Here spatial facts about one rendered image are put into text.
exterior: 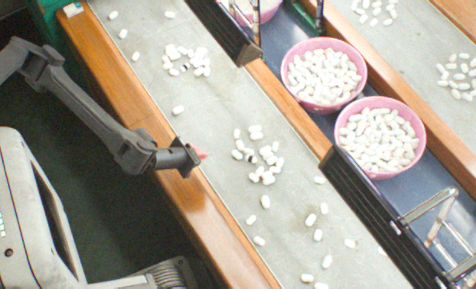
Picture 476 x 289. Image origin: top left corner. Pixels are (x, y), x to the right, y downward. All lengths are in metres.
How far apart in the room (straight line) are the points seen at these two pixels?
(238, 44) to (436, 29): 0.81
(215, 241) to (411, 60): 0.87
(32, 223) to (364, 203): 0.72
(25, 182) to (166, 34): 1.17
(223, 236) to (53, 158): 1.32
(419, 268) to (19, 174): 0.81
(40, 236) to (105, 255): 1.57
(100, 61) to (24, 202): 1.10
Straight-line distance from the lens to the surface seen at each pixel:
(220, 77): 2.08
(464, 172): 1.95
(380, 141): 1.97
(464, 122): 2.05
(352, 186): 1.47
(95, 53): 2.18
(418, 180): 1.98
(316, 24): 2.22
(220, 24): 1.74
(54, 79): 1.75
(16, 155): 1.18
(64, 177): 2.86
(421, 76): 2.12
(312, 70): 2.09
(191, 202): 1.82
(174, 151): 1.71
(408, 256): 1.42
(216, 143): 1.94
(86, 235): 2.71
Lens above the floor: 2.38
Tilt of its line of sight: 58 degrees down
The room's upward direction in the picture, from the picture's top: 6 degrees counter-clockwise
